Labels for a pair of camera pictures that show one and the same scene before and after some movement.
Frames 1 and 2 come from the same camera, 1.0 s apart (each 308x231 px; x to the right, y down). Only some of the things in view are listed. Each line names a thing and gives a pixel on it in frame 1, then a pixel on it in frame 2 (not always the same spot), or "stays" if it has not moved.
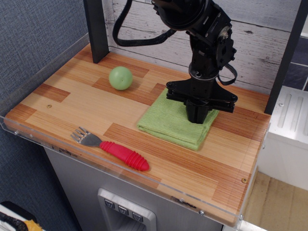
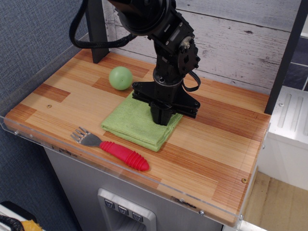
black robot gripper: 201,87 -> 168,92
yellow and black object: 19,225 stays
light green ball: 120,78 stays
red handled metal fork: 135,160 stays
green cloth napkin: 167,119 -> 132,120
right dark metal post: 288,55 stays
